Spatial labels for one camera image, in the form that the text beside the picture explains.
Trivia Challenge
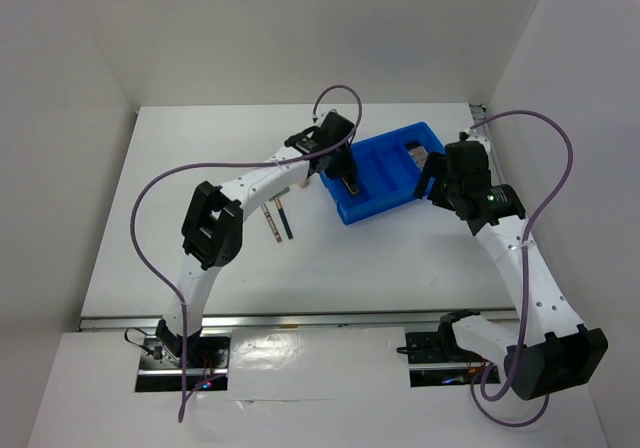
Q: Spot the green gold mascara pen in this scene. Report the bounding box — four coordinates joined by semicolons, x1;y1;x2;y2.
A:
274;196;294;240

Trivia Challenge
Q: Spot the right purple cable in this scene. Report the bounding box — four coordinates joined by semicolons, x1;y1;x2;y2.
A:
467;110;574;427

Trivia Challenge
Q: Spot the blue plastic divided bin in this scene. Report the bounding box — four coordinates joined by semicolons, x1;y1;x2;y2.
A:
320;122;444;225

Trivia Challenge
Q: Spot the green clear lipstick tube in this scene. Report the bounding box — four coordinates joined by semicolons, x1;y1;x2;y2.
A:
270;187;290;200

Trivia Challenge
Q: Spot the clear eyeshadow palette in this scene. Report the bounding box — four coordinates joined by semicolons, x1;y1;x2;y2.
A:
407;149;429;171

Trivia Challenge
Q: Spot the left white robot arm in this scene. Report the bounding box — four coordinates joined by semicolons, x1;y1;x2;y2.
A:
156;110;357;367

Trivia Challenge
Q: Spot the aluminium front rail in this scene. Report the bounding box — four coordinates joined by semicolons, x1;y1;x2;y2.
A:
79;308;519;333

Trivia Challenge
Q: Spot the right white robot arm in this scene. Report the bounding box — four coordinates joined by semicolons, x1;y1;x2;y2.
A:
414;131;608;400

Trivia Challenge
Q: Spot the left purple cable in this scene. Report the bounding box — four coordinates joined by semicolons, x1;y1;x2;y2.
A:
128;85;363;424

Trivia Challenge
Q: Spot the black gold lipstick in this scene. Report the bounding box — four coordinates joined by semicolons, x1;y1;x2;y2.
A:
342;179;360;196

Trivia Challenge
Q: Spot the red lip gloss tube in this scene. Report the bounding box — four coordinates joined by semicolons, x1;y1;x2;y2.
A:
261;203;282;243

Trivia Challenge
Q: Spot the purple cable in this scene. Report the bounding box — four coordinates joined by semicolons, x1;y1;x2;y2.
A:
467;110;574;427
128;85;363;424

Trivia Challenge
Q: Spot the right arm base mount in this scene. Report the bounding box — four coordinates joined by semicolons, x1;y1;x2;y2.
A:
396;332;488;388

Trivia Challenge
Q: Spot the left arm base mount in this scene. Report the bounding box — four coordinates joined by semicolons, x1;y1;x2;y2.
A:
123;328;231;393

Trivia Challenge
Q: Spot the black square powder compact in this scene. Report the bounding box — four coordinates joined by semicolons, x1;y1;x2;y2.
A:
405;141;425;152

